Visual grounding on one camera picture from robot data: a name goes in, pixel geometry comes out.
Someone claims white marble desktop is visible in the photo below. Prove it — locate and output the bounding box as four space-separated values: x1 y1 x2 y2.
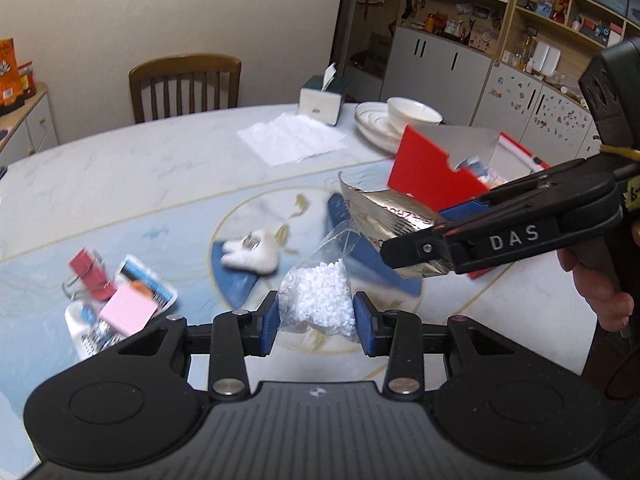
0 102 601 461

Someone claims stickered white cabinet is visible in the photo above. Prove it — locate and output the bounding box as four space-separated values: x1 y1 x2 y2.
479 64 602 162

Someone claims white plate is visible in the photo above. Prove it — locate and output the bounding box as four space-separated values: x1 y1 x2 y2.
357 122 407 156
354 101 416 143

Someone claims blue white food pouch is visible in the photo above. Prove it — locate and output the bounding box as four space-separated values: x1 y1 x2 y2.
115 254 179 317

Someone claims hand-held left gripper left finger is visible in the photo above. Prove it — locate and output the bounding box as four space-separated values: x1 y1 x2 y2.
117 291 280 402

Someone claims red binder clip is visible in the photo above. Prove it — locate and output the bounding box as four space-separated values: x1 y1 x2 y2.
62 249 114 302

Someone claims slatted wooden chair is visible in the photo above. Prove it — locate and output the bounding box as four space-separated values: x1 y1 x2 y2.
128 53 243 125

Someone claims person's right hand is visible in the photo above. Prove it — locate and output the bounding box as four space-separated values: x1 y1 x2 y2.
557 249 636 334

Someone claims red cardboard box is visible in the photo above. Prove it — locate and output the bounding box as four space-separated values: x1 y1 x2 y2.
387 124 552 281

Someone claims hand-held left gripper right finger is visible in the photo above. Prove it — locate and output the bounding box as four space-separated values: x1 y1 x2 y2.
352 292 507 402

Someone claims wooden shelf unit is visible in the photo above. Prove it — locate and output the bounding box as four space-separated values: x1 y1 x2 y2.
499 0 640 92

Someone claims gold foil wrapper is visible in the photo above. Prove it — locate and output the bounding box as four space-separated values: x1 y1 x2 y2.
339 171 467 279

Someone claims clear bag of white beads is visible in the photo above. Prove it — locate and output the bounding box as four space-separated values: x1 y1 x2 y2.
277 224 362 337

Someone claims orange snack bag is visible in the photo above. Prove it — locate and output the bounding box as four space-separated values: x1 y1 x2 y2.
0 38 24 116

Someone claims pink sticky note pad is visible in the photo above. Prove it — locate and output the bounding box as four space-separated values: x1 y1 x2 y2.
99 284 157 337

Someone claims green white tissue box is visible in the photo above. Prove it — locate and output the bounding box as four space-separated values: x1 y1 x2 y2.
298 63 346 126

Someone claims white sideboard cabinet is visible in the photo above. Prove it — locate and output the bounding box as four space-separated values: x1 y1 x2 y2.
0 82 59 171

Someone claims white paper napkin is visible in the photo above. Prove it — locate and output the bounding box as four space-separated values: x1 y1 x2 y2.
237 112 349 168

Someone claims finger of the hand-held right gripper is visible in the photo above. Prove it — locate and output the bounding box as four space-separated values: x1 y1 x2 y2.
380 211 557 276
440 159 615 222

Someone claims red-lidded jar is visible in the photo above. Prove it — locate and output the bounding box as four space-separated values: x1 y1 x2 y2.
17 62 37 99

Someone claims white bowl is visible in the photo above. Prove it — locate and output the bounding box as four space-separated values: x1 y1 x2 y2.
386 97 444 134

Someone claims white cabinet with black handles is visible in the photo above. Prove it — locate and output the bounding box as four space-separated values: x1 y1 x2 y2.
387 27 494 107

